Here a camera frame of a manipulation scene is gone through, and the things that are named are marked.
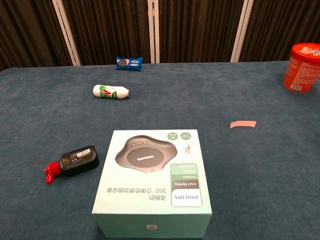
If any black bottle with red cap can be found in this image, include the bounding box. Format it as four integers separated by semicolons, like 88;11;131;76
43;145;101;185

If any dark pleated partition panel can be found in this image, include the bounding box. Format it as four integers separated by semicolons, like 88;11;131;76
237;0;320;63
0;0;76;72
61;0;154;66
155;0;247;64

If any mint green Philips box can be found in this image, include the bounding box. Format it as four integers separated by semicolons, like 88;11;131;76
91;129;213;239

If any white milk drink bottle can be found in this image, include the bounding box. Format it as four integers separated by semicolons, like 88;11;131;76
92;84;132;100

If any red round canister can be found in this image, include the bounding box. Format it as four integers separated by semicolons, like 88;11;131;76
282;42;320;94

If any pink paper strip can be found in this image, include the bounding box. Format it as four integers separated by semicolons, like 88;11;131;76
229;120;258;131

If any blue cookie packet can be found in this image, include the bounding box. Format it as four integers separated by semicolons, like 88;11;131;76
115;56;144;72

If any blue table cover cloth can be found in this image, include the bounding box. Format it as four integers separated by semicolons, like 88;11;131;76
0;60;320;240

